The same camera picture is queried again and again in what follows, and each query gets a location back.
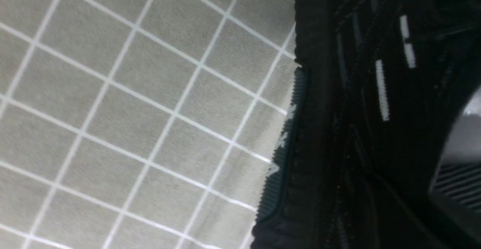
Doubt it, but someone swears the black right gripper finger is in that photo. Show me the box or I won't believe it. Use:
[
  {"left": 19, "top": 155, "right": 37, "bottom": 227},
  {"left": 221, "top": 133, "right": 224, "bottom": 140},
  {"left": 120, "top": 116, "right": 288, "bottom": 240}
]
[{"left": 428, "top": 88, "right": 481, "bottom": 242}]

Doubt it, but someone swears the black sneaker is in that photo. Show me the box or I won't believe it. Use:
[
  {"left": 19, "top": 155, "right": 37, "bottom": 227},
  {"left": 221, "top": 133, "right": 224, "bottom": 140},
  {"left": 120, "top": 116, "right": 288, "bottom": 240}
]
[{"left": 250, "top": 0, "right": 480, "bottom": 249}]

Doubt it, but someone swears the grey checked floor mat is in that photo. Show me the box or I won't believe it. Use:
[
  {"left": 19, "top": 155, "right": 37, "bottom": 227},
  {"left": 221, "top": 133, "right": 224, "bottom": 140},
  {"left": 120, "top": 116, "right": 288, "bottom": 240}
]
[{"left": 0, "top": 0, "right": 296, "bottom": 249}]

